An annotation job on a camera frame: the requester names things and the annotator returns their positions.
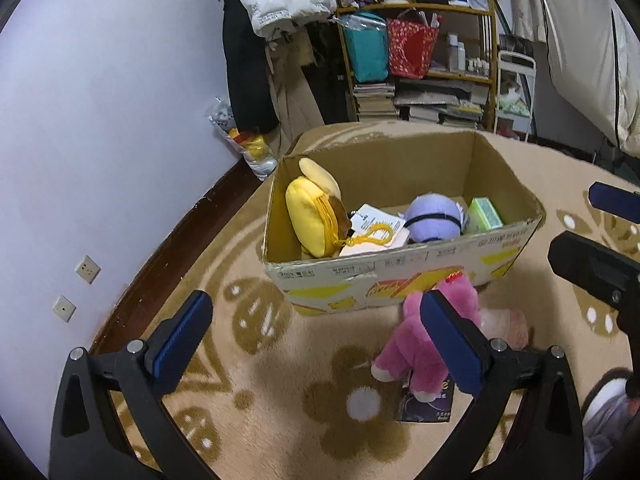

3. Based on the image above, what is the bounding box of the printed cardboard box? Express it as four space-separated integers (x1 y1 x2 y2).
264 130 546 315

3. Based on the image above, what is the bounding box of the pink plush bear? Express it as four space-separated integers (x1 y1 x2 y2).
371 272 480 403

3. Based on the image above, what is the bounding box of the purple plush ball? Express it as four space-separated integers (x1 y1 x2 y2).
404 193 465 244

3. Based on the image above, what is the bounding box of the white wall socket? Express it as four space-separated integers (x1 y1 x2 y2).
75 255 101 285
52 296 76 323

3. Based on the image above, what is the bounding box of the white padded chair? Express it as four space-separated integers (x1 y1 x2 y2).
542 0 639 157

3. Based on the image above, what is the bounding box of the red patterned bag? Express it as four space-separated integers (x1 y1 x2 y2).
386 12 442 79

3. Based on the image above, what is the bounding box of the upper white wall socket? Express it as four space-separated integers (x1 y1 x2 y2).
75 255 101 285

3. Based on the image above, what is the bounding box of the dark blue packet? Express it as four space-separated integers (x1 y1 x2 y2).
396 376 456 424

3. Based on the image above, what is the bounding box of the white metal cart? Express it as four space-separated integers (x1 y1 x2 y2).
494 50 537 142

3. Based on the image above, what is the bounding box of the yellow plush toy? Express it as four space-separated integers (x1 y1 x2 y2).
285 157 350 258

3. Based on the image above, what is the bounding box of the white paper tag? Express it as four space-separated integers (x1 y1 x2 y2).
338 204 409 257

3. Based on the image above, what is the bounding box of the lower white wall socket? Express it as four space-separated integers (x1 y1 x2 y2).
52 296 76 323

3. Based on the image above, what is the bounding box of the plastic bag of toys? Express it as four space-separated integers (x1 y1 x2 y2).
206 98 278 181

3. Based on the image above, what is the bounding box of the stack of books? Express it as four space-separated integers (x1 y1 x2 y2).
352 82 398 122

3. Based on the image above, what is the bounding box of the green tissue pack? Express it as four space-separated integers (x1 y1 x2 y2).
464 197 503 234

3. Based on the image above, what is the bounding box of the wooden shelf unit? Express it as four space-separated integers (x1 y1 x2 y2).
333 0 498 126

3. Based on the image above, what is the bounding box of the black hanging coat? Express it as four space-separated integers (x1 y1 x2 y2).
221 0 280 134

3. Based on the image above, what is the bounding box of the teal bag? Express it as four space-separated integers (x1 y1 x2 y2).
338 12 388 84

